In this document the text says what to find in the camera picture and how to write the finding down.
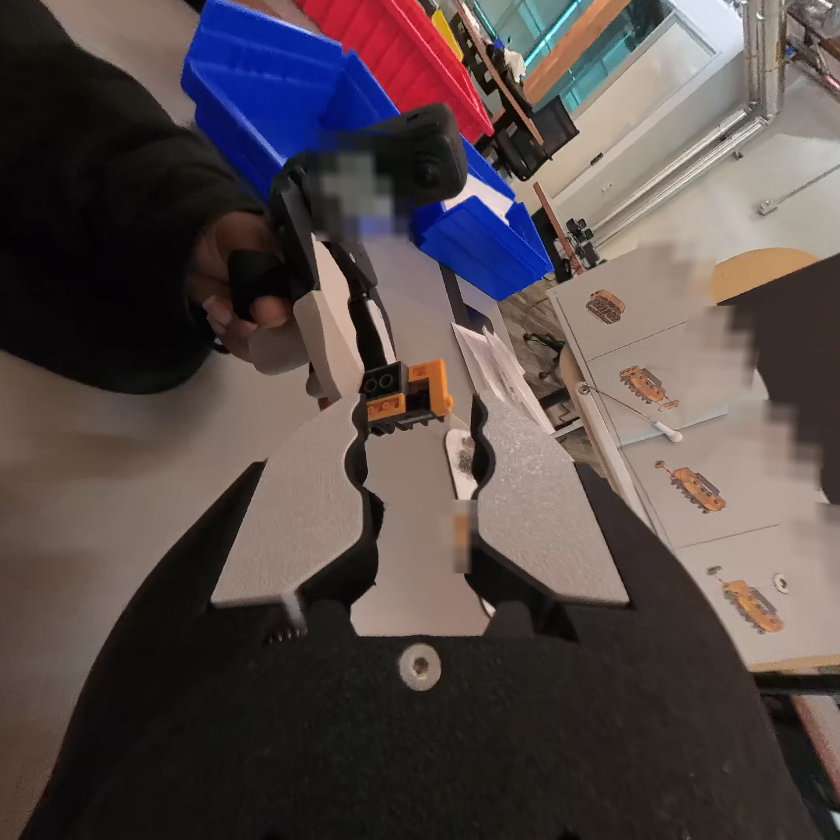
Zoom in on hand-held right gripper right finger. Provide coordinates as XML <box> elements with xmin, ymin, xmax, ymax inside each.
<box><xmin>467</xmin><ymin>394</ymin><xmax>632</xmax><ymax>608</ymax></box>

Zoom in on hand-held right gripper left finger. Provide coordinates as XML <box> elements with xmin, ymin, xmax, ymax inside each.
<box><xmin>210</xmin><ymin>397</ymin><xmax>385</xmax><ymax>641</ymax></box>

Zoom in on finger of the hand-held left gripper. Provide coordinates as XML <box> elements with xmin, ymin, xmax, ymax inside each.
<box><xmin>292</xmin><ymin>239</ymin><xmax>367</xmax><ymax>404</ymax></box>
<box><xmin>340</xmin><ymin>244</ymin><xmax>399</xmax><ymax>370</ymax></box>

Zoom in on orange and black lego assembly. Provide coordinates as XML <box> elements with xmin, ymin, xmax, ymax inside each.
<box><xmin>357</xmin><ymin>357</ymin><xmax>455</xmax><ymax>435</ymax></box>

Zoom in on person's left forearm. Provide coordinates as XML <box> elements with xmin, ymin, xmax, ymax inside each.
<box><xmin>0</xmin><ymin>0</ymin><xmax>270</xmax><ymax>395</ymax></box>

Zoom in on lego instruction booklet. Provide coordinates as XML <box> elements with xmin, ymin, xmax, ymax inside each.
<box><xmin>548</xmin><ymin>243</ymin><xmax>840</xmax><ymax>667</ymax></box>

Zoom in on person's left hand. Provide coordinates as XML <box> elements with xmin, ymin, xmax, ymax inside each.
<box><xmin>187</xmin><ymin>211</ymin><xmax>293</xmax><ymax>374</ymax></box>

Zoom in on white paper bag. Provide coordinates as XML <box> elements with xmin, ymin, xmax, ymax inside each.
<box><xmin>451</xmin><ymin>322</ymin><xmax>526</xmax><ymax>395</ymax></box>
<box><xmin>482</xmin><ymin>328</ymin><xmax>555</xmax><ymax>435</ymax></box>

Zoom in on black office chair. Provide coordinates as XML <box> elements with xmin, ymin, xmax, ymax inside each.
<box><xmin>492</xmin><ymin>97</ymin><xmax>581</xmax><ymax>182</ymax></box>

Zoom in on red plastic bin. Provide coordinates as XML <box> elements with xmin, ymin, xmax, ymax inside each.
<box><xmin>298</xmin><ymin>0</ymin><xmax>494</xmax><ymax>144</ymax></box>

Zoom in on long wooden table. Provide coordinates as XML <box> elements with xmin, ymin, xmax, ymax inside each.
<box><xmin>532</xmin><ymin>182</ymin><xmax>585</xmax><ymax>275</ymax></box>

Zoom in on book stand with white base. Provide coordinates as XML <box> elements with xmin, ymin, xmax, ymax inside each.
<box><xmin>443</xmin><ymin>248</ymin><xmax>840</xmax><ymax>677</ymax></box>

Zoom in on metal conduit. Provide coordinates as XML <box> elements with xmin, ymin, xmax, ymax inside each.
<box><xmin>758</xmin><ymin>164</ymin><xmax>840</xmax><ymax>217</ymax></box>

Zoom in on silver duct pipes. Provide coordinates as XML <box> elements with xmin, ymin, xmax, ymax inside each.
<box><xmin>594</xmin><ymin>0</ymin><xmax>788</xmax><ymax>247</ymax></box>

